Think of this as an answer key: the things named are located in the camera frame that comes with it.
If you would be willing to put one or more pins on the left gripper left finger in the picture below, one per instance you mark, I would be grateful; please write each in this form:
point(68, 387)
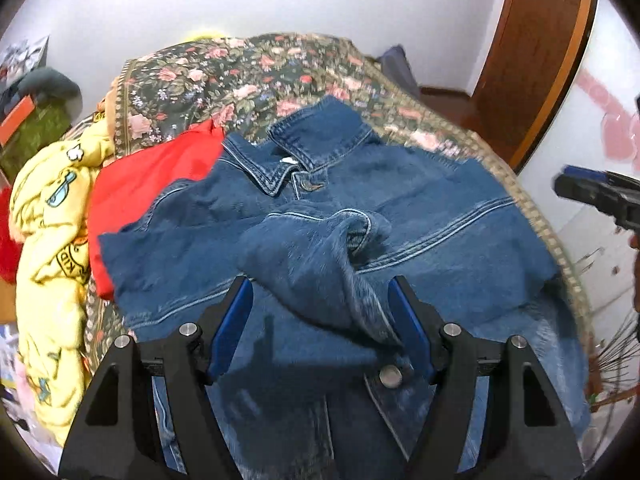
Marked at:
point(115, 432)

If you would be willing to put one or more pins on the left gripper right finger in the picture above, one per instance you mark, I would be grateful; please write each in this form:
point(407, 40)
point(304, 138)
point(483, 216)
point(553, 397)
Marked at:
point(494, 414)

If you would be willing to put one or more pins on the blue denim jacket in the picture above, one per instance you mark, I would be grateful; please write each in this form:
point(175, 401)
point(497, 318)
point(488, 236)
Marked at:
point(321, 216)

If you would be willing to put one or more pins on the white cabinet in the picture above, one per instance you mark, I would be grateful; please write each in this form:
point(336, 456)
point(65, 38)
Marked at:
point(604, 263)

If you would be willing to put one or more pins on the brown wooden door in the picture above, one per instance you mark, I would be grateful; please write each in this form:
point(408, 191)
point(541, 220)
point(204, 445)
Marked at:
point(535, 54)

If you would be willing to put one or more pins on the blue jeans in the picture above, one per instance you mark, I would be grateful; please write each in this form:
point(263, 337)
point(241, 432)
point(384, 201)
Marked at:
point(304, 402)

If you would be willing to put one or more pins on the red fluffy fabric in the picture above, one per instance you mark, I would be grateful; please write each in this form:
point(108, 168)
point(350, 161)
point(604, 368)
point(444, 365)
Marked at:
point(10, 250)

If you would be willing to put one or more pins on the red garment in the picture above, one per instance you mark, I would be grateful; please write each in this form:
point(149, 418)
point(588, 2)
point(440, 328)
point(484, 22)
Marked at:
point(125, 189)

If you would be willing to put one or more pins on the yellow cartoon print blanket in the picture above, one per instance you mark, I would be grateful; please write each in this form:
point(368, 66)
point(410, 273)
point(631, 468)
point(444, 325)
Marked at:
point(48, 216)

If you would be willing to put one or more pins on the dark grey bag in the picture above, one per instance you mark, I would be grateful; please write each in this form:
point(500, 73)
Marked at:
point(395, 66)

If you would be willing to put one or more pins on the green box with orange lid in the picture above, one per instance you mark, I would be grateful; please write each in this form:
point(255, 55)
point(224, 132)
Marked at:
point(44, 125)

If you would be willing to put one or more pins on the floral bedspread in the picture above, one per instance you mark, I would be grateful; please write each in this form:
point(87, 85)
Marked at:
point(246, 84)

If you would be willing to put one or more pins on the pink heart wall decoration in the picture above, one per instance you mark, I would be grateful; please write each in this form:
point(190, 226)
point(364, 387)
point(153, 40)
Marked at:
point(619, 128)

